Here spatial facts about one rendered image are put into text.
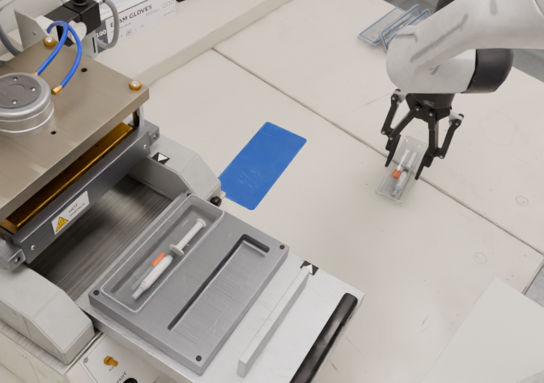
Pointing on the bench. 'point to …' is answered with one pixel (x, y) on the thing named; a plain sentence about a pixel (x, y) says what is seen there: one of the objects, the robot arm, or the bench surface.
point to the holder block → (201, 291)
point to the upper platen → (64, 180)
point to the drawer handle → (325, 340)
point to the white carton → (133, 5)
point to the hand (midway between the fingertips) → (407, 158)
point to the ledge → (199, 23)
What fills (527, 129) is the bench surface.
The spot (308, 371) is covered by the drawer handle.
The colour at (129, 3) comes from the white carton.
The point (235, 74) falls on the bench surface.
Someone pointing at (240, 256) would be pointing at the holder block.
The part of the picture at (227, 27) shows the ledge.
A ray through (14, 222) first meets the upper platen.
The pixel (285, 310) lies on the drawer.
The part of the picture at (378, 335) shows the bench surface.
